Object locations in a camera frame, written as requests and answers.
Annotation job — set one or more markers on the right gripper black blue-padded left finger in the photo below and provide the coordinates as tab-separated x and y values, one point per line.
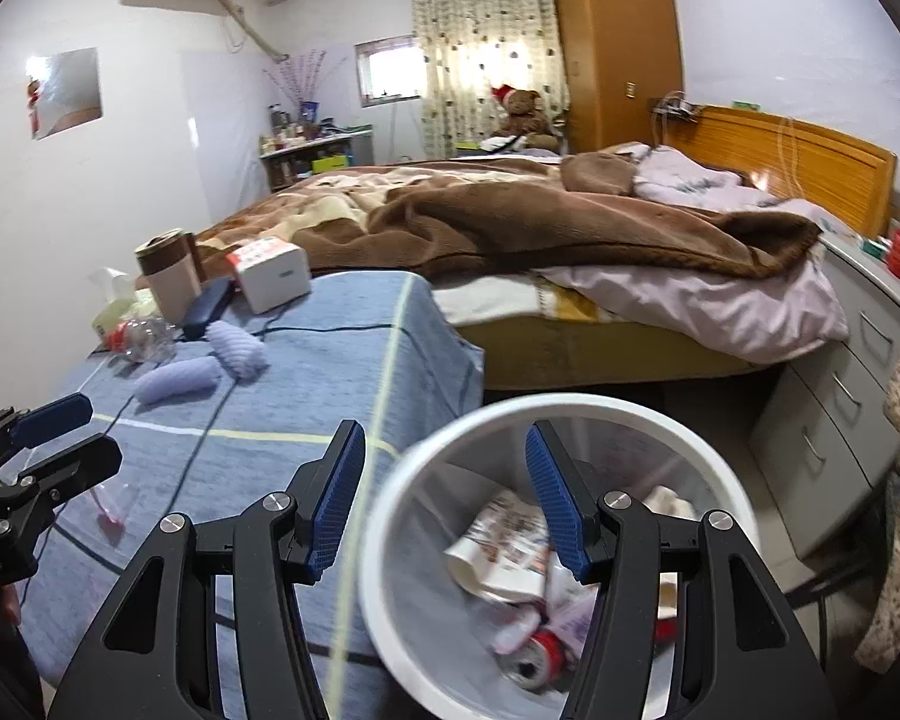
151	651

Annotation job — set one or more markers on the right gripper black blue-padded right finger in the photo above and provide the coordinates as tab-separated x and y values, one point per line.
739	651

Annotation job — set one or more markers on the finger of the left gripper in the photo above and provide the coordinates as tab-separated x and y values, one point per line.
67	474
28	429

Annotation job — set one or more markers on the lavender foam net sleeve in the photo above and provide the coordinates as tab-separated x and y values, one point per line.
178	378

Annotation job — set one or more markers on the clear plastic cola bottle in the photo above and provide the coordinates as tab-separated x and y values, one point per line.
142	339

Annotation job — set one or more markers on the red soda can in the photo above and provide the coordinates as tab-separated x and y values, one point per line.
539	662

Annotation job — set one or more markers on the paper wrapper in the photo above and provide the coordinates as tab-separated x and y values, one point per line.
504	554

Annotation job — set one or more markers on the red box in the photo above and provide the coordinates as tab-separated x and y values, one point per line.
666	630

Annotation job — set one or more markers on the pink white small box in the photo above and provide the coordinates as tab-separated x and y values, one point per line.
570	624

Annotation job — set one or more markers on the white trash bin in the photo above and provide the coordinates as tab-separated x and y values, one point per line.
421	622

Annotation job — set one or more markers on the person's hand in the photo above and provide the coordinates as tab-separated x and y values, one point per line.
10	605

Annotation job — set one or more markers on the small plastic wrapper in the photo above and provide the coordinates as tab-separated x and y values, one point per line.
114	503

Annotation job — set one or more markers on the blue checked table cloth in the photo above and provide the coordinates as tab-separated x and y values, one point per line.
373	347

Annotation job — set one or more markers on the green tissue box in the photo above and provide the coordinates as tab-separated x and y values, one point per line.
123	301

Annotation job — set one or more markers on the dark blue glasses case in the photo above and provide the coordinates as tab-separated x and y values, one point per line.
207	308

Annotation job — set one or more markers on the grey drawer cabinet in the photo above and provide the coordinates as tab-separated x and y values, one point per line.
823	443

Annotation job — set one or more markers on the brown beige tumbler cup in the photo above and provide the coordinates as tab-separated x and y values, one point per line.
173	272

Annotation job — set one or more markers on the white orange tissue pack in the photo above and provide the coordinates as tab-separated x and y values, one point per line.
270	272

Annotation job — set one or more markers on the pink quilt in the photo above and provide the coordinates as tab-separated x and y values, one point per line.
761	322

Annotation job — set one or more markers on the bed mattress base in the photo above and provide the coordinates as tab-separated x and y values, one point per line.
539	336

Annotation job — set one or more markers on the cluttered side desk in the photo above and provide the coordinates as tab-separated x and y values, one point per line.
294	162

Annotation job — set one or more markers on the brown fleece blanket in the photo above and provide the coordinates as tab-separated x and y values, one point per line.
472	218

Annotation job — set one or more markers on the dried branches vase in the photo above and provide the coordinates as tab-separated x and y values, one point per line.
313	85

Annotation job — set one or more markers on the wooden bed headboard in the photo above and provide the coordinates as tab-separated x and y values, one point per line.
847	176

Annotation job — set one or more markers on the small window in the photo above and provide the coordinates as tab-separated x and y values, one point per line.
389	70

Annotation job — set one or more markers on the teddy bear with santa hat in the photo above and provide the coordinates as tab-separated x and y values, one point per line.
524	118

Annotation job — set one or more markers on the patterned curtain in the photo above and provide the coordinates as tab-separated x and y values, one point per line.
472	47

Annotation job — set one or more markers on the wooden wardrobe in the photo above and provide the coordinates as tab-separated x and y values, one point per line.
621	58

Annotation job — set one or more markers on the wall mirror sticker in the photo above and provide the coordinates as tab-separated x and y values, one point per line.
62	91

